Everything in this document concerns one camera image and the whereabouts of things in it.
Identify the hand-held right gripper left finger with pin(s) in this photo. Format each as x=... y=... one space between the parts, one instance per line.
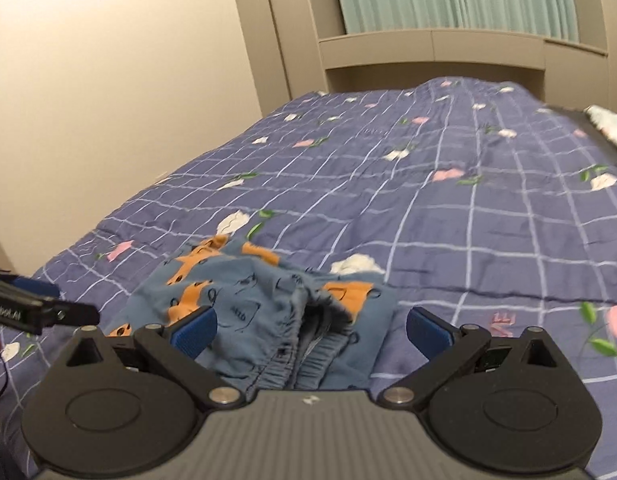
x=193 y=332

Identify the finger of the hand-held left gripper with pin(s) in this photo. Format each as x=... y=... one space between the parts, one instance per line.
x=73 y=313
x=36 y=286

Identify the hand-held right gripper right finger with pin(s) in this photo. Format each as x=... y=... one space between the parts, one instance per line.
x=428 y=332

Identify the blue pants with orange print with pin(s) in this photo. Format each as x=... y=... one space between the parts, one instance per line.
x=268 y=285

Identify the purple checked floral blanket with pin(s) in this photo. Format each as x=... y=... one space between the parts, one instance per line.
x=388 y=200

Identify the beige headboard cabinet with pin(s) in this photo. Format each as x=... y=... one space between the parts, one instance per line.
x=388 y=45

